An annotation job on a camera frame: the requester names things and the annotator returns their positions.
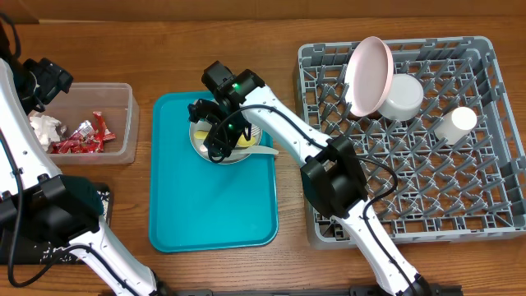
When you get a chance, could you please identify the yellow plastic spoon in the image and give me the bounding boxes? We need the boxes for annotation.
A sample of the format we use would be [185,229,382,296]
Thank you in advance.
[193,130,256,148]

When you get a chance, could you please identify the white napkin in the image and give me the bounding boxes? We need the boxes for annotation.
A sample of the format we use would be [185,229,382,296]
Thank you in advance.
[30,115,63,151]

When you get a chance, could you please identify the large red snack wrapper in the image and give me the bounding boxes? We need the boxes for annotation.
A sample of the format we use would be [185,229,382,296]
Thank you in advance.
[51,120,105,154]

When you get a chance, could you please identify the white pink-rimmed plate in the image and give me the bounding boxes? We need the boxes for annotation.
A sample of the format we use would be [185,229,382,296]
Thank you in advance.
[344,36,394,117]

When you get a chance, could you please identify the grey bowl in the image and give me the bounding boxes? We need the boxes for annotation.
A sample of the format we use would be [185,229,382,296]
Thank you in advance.
[378,74,424,121]

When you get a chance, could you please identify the white paper cup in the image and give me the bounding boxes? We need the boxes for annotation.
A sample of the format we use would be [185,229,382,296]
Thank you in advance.
[435,107,478,146]

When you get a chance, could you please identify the small red ketchup packet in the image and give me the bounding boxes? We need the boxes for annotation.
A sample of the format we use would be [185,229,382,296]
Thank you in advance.
[93,111,116,142]

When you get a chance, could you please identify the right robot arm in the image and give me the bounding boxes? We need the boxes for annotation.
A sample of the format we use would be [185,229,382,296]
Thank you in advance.
[188,61,432,295]

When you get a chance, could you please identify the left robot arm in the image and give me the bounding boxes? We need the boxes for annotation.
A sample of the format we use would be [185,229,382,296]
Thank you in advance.
[1,32,171,296]

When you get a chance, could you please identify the black waste tray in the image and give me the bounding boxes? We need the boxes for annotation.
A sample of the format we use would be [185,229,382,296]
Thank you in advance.
[1,183,113,265]

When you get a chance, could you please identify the grey dishwasher rack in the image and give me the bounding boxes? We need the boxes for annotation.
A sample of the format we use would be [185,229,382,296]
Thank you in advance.
[295,36,525,243]

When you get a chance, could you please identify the light blue plastic knife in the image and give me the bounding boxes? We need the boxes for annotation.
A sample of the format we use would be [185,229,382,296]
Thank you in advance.
[231,146,279,156]

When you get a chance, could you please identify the grey plate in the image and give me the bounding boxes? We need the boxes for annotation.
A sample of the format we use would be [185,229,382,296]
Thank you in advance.
[188,98,264,166]

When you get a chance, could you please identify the clear plastic bin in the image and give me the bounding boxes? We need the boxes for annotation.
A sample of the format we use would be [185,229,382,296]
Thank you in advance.
[44,82,140,165]

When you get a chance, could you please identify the teal serving tray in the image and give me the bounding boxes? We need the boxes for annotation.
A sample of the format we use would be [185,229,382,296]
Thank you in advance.
[149,91,279,253]

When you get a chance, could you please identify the spilled rice grains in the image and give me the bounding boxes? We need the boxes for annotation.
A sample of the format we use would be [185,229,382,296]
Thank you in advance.
[39,188,112,264]

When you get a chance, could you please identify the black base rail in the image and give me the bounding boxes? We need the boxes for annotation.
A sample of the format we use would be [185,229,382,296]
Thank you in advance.
[168,284,465,296]

